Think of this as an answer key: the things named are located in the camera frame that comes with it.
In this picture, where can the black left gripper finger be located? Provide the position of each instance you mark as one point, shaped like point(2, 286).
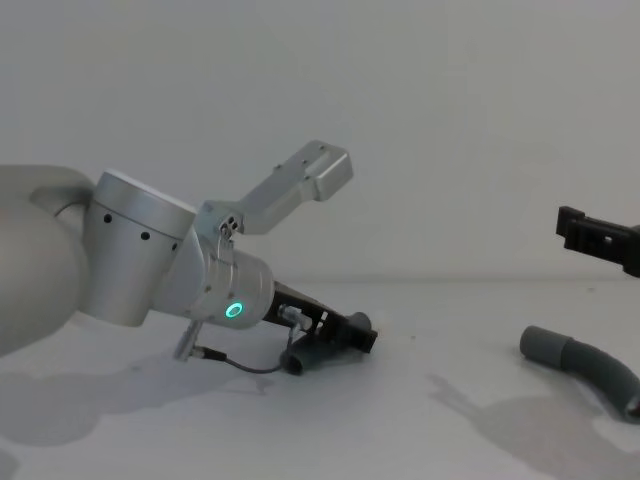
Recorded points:
point(340, 320)
point(367, 341)

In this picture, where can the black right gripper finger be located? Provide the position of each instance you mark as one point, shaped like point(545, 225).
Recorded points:
point(595, 237)

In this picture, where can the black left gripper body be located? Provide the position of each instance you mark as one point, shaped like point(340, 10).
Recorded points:
point(295, 312)

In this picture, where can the short grey elbow pipe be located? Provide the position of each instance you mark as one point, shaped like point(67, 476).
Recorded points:
point(320, 354)

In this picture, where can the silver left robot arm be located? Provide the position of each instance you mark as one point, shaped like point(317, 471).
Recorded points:
point(130, 235)

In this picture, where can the white table cloth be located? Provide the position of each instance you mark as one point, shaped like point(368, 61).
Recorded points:
point(350, 425)

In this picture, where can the long grey curved pipe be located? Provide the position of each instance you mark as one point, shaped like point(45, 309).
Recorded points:
point(590, 357)

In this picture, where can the plain white backdrop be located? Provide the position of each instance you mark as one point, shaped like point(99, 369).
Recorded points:
point(350, 75)

